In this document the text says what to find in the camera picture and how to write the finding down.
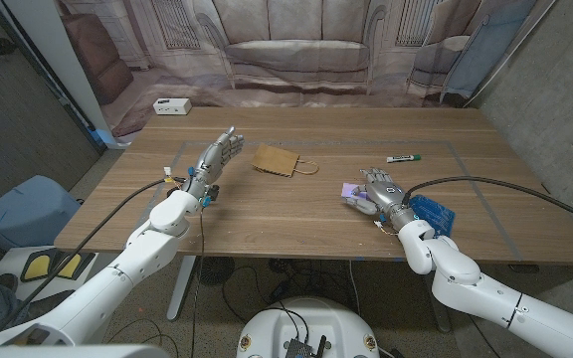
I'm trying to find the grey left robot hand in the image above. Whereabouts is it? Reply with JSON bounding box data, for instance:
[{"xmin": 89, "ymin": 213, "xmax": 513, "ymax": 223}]
[{"xmin": 182, "ymin": 125, "xmax": 246, "ymax": 207}]

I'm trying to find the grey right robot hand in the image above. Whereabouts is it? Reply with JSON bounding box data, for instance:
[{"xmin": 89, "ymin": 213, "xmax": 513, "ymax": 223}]
[{"xmin": 344, "ymin": 167, "xmax": 420, "ymax": 232}]

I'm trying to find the purple paper note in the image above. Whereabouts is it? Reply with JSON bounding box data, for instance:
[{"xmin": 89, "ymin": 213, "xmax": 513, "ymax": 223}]
[{"xmin": 340, "ymin": 182, "xmax": 370, "ymax": 203}]

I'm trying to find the brown paper bag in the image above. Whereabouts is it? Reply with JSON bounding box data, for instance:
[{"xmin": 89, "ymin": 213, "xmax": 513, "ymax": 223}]
[{"xmin": 250, "ymin": 143, "xmax": 320, "ymax": 178}]

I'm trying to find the blue circuit board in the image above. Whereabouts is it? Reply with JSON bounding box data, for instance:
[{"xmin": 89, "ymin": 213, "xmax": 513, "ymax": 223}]
[{"xmin": 409, "ymin": 194, "xmax": 457, "ymax": 238}]

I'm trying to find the white power strip box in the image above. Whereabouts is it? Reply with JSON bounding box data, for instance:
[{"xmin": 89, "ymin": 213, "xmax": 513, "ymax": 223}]
[{"xmin": 152, "ymin": 97, "xmax": 192, "ymax": 116}]

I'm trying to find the black round fan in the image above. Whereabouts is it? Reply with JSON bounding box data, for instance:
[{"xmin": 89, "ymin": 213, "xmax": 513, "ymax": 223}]
[{"xmin": 196, "ymin": 256, "xmax": 236, "ymax": 287}]

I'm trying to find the grey table leg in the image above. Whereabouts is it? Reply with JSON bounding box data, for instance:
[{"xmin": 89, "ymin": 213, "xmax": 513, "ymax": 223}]
[{"xmin": 418, "ymin": 262, "xmax": 452, "ymax": 333}]

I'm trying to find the white table leg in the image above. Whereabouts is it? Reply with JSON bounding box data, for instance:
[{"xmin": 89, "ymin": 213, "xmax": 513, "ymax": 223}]
[{"xmin": 166, "ymin": 256, "xmax": 198, "ymax": 321}]

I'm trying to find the printed sofa backdrop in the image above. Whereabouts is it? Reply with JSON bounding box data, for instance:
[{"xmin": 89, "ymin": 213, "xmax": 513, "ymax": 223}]
[{"xmin": 55, "ymin": 0, "xmax": 559, "ymax": 138}]

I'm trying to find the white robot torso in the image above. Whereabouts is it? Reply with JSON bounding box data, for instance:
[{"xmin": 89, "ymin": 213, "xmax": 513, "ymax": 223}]
[{"xmin": 236, "ymin": 296, "xmax": 381, "ymax": 358}]

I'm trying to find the yellow black foot pedal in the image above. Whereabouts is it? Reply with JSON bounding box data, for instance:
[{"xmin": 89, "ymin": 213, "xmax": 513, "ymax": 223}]
[
  {"xmin": 20, "ymin": 250, "xmax": 60, "ymax": 282},
  {"xmin": 55, "ymin": 251, "xmax": 94, "ymax": 280}
]

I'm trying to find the blue chair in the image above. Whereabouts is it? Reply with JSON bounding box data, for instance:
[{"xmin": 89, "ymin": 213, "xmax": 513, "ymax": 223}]
[{"xmin": 0, "ymin": 174, "xmax": 82, "ymax": 250}]

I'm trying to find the thin black hanging wire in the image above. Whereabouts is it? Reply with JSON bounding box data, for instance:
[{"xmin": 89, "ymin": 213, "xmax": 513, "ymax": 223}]
[{"xmin": 189, "ymin": 204, "xmax": 206, "ymax": 347}]

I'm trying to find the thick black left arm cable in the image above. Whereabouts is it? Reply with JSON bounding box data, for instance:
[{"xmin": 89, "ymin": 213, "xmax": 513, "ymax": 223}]
[{"xmin": 0, "ymin": 177, "xmax": 188, "ymax": 329}]

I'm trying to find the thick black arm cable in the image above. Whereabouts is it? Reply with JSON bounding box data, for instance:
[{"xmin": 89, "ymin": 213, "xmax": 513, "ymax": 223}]
[
  {"xmin": 403, "ymin": 175, "xmax": 573, "ymax": 230},
  {"xmin": 0, "ymin": 177, "xmax": 188, "ymax": 329}
]

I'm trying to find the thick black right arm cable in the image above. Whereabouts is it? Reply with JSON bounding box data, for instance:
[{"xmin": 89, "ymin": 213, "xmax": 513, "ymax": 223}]
[{"xmin": 403, "ymin": 175, "xmax": 573, "ymax": 230}]

